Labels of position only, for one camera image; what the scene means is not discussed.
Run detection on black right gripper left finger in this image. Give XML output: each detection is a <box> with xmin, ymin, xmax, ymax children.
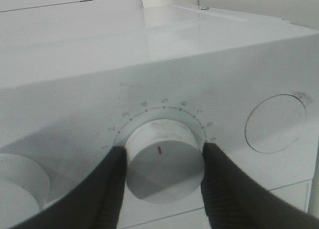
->
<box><xmin>15</xmin><ymin>146</ymin><xmax>127</xmax><ymax>229</ymax></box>

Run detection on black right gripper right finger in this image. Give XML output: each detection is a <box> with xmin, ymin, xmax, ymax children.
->
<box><xmin>201</xmin><ymin>142</ymin><xmax>319</xmax><ymax>229</ymax></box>

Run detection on white timer knob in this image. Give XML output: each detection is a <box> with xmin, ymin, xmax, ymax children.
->
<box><xmin>125</xmin><ymin>119</ymin><xmax>204</xmax><ymax>204</ymax></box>

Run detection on round door release button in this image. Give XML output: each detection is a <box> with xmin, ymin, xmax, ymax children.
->
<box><xmin>244</xmin><ymin>94</ymin><xmax>307</xmax><ymax>154</ymax></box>

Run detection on white upper power knob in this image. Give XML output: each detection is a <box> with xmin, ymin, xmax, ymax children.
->
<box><xmin>0</xmin><ymin>153</ymin><xmax>50</xmax><ymax>229</ymax></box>

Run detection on white microwave oven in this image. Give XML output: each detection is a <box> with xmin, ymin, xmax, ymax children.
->
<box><xmin>0</xmin><ymin>6</ymin><xmax>319</xmax><ymax>229</ymax></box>

